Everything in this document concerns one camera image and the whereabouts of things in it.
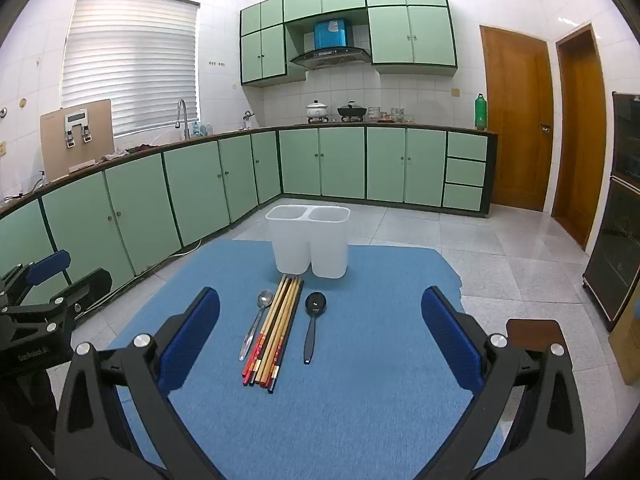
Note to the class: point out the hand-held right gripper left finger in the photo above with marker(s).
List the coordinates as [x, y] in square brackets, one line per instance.
[192, 340]

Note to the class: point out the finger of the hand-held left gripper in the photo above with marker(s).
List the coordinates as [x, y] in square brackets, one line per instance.
[47, 265]
[90, 285]

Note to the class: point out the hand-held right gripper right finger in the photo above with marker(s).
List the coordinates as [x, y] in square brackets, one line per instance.
[450, 340]

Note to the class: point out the metal spoon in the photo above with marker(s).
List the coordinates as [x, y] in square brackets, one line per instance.
[263, 299]

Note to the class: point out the bundle of wooden chopsticks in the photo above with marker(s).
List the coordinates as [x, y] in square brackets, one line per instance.
[277, 325]

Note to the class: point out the black spoon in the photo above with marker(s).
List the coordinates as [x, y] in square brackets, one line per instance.
[315, 304]

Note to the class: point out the white double utensil holder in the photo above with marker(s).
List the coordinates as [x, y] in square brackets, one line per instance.
[305, 245]

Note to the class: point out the brown wooden stool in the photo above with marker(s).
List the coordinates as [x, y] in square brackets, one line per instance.
[532, 330]

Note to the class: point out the blue mat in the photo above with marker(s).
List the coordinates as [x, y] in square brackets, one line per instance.
[350, 385]

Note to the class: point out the crumpled rags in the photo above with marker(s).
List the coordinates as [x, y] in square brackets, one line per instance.
[120, 154]

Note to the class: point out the cardboard panel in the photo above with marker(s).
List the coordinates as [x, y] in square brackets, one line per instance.
[100, 130]

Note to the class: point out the white clip device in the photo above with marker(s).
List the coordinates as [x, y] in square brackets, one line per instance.
[77, 119]

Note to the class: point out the cardboard box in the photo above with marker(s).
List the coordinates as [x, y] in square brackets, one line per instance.
[631, 345]

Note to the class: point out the clear plastic bottles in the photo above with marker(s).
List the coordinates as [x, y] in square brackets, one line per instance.
[202, 129]

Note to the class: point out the dark glass-door cabinet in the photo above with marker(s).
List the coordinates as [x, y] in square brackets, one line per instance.
[615, 240]

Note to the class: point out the curved metal faucet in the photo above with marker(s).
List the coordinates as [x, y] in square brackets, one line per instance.
[183, 110]

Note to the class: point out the green base cabinets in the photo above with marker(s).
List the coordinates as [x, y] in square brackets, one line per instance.
[340, 160]

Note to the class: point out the white window blind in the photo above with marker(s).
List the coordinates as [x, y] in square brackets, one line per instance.
[130, 60]

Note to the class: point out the green plastic bottle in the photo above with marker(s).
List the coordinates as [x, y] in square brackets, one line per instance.
[480, 112]

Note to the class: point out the plain wooden door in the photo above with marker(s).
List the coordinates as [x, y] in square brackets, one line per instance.
[580, 150]

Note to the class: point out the small kitchen jars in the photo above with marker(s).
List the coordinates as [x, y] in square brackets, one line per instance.
[397, 114]

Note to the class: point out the black wok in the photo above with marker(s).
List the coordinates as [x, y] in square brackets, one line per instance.
[351, 110]

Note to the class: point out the white cooking pot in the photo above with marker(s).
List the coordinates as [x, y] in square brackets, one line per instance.
[317, 110]

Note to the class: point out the range hood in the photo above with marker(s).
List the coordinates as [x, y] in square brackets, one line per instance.
[330, 55]

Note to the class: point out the small wall tap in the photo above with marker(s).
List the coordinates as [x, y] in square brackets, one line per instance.
[247, 116]

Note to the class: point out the green wall cabinets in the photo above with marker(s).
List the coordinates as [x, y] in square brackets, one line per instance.
[430, 35]

